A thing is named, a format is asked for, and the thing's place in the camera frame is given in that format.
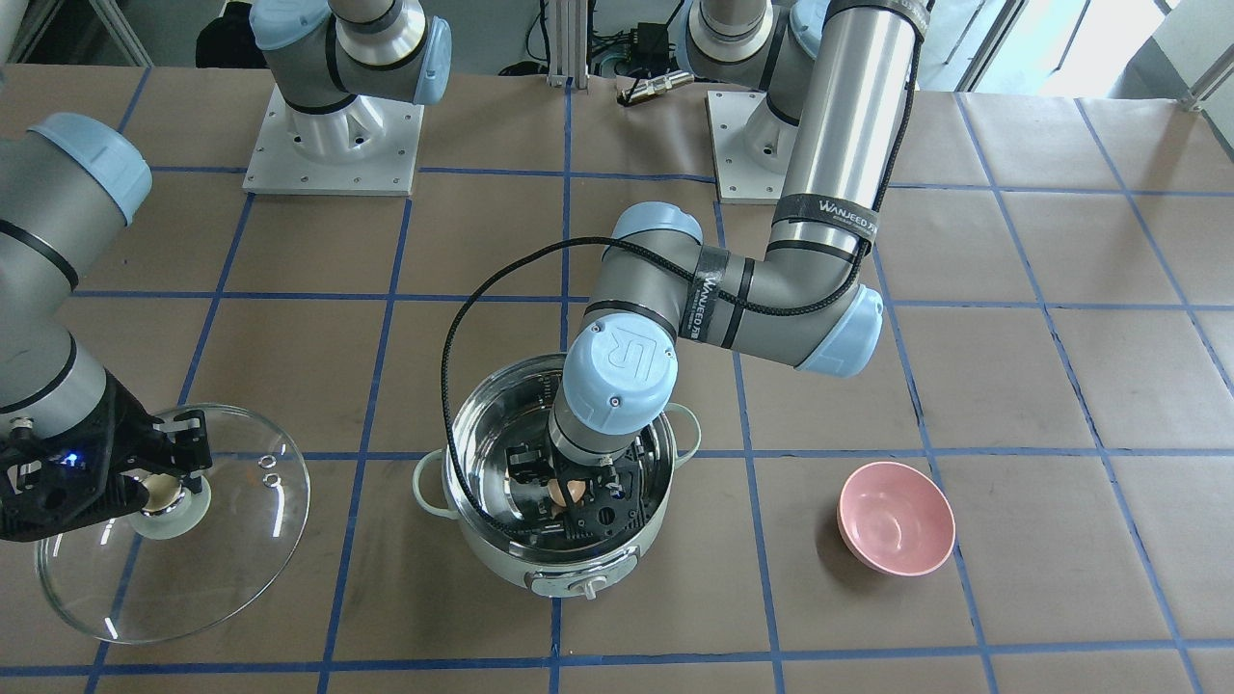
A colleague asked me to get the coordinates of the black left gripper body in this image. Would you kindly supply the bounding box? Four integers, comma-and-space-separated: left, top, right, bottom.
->
506, 440, 652, 541

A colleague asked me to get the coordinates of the beige egg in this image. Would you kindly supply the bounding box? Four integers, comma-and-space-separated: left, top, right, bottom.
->
545, 480, 589, 508

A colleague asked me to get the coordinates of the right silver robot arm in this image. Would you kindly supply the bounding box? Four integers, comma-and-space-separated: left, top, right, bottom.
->
1, 1, 450, 542

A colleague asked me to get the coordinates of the pink bowl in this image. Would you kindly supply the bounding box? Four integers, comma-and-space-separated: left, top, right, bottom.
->
835, 461, 956, 578

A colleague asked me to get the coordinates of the glass pot lid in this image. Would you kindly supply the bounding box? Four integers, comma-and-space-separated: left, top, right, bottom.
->
35, 403, 311, 645

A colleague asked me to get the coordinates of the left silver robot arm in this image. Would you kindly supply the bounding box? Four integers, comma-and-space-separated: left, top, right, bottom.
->
497, 1, 934, 540

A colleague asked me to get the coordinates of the black braided cable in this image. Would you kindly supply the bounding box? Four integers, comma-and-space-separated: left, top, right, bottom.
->
441, 40, 917, 536

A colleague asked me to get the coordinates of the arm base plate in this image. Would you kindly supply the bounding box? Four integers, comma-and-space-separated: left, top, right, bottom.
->
242, 88, 424, 198
706, 91, 797, 205

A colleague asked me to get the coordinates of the pale green cooking pot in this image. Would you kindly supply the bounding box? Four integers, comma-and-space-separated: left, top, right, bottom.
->
413, 353, 700, 601

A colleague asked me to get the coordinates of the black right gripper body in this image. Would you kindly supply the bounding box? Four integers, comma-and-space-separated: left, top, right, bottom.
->
1, 375, 212, 542

